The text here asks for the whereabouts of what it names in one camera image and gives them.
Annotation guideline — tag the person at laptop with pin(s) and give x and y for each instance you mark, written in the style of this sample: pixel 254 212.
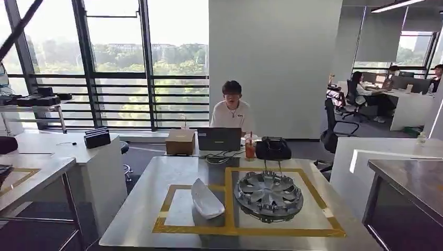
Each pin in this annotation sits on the person at laptop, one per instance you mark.
pixel 232 116

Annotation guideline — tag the orange drink cup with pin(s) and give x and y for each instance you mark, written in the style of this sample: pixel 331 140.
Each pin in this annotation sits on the orange drink cup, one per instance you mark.
pixel 250 149

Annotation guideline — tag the brown cardboard box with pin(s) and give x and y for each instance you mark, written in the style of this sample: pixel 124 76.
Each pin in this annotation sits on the brown cardboard box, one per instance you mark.
pixel 180 142

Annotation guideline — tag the black bag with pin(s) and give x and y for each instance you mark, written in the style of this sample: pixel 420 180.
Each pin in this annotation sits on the black bag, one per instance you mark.
pixel 273 149

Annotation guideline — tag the silver wheel cover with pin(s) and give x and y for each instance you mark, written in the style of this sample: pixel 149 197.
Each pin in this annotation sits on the silver wheel cover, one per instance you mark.
pixel 268 194

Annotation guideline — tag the black stool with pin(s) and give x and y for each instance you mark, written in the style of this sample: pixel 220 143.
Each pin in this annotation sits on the black stool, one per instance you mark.
pixel 124 147

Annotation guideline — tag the black office chair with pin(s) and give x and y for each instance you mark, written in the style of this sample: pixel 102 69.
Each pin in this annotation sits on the black office chair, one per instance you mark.
pixel 330 135

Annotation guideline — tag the black horizontal railing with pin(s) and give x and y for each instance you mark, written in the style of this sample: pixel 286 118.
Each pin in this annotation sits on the black horizontal railing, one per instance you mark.
pixel 117 75

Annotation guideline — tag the black ribbed box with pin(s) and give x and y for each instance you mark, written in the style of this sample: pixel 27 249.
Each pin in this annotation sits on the black ribbed box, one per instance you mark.
pixel 97 138

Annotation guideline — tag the white cabinet desk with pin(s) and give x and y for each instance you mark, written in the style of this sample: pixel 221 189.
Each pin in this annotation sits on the white cabinet desk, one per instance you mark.
pixel 104 180

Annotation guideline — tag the white counter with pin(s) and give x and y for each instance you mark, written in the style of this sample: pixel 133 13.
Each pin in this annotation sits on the white counter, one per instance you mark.
pixel 346 162

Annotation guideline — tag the seated person at desk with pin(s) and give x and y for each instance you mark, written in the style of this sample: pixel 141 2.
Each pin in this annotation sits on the seated person at desk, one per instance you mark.
pixel 361 90

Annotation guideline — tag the small black case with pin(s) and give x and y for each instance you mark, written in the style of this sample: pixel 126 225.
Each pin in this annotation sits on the small black case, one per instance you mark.
pixel 45 91

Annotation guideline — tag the person behind monitor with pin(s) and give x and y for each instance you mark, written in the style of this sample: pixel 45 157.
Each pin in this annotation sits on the person behind monitor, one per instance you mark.
pixel 393 71

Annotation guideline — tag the grey roller blind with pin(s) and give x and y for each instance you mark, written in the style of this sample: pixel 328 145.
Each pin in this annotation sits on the grey roller blind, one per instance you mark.
pixel 380 34

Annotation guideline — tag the black flat case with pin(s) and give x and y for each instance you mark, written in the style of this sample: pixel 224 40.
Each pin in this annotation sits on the black flat case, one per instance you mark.
pixel 38 101

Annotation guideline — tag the grey table with black legs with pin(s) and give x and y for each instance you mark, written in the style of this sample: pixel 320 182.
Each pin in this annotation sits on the grey table with black legs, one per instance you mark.
pixel 41 173

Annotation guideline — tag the metal side table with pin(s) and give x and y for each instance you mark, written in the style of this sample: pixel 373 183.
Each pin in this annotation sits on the metal side table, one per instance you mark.
pixel 34 108

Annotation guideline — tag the white office desk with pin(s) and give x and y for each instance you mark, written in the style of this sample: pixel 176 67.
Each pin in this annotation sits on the white office desk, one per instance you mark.
pixel 410 111

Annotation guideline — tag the dark computer monitor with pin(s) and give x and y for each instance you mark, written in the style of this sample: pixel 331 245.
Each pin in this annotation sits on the dark computer monitor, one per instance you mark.
pixel 412 85

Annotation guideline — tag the small clear bottle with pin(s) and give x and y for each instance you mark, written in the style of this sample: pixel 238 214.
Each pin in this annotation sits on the small clear bottle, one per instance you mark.
pixel 421 139

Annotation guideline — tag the ceiling light strip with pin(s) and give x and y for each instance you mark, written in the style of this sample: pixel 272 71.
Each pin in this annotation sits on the ceiling light strip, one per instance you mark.
pixel 398 6

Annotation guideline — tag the dark rounded object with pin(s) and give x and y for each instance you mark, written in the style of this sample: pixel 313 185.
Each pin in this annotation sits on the dark rounded object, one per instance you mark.
pixel 7 145

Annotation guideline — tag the person at window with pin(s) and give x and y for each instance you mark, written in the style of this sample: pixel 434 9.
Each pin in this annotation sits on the person at window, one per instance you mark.
pixel 436 78

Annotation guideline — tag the black diagonal pole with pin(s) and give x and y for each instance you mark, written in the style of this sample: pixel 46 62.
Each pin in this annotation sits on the black diagonal pole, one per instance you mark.
pixel 20 27

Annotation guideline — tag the small yellow tape frame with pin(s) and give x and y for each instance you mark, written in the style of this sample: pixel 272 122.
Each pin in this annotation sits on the small yellow tape frame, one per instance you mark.
pixel 190 230

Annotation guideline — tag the large yellow tape frame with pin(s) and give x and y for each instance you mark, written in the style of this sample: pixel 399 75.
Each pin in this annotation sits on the large yellow tape frame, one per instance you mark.
pixel 287 232

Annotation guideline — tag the black window frame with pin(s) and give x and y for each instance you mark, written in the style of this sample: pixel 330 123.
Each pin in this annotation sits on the black window frame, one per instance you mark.
pixel 87 69

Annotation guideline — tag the steel bench with dark frame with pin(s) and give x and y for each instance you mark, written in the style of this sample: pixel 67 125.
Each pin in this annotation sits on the steel bench with dark frame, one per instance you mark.
pixel 398 214

